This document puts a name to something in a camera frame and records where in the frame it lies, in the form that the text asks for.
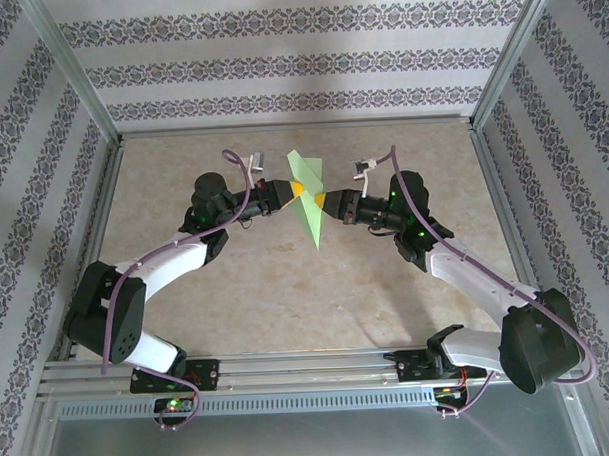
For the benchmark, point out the light green paper sheet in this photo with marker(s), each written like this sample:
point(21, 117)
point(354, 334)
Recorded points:
point(309, 218)

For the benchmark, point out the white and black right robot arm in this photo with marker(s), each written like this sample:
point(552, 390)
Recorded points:
point(476, 277)

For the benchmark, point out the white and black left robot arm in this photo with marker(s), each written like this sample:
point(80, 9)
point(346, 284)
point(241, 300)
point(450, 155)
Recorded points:
point(170, 262)

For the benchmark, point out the grey sheet metal panel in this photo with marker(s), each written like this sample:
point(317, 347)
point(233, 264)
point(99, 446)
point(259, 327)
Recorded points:
point(312, 443)

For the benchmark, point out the circuit board with green light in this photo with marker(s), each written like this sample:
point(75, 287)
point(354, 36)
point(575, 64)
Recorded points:
point(174, 405)

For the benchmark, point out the aluminium frame cross rail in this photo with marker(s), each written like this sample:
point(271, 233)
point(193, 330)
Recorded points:
point(296, 125)

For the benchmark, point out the aluminium frame side rail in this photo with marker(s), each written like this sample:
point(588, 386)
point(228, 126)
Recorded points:
point(97, 245)
point(512, 231)

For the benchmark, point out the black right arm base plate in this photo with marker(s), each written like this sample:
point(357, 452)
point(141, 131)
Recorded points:
point(409, 367)

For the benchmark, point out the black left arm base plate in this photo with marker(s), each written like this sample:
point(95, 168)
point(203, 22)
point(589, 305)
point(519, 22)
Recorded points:
point(209, 374)

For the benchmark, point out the aluminium frame post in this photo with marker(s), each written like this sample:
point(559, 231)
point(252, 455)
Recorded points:
point(76, 71)
point(513, 55)

